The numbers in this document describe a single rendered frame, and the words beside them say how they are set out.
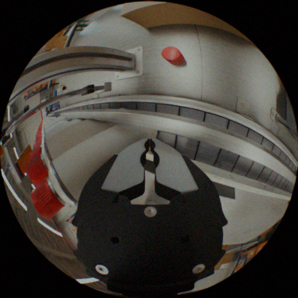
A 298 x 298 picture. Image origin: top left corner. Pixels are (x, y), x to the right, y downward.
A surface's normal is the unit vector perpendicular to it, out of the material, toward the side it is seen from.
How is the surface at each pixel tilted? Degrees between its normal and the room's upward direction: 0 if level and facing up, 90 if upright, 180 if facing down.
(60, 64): 90
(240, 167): 0
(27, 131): 90
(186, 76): 0
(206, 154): 0
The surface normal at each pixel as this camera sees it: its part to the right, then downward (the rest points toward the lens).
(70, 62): 0.87, 0.28
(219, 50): -0.50, 0.47
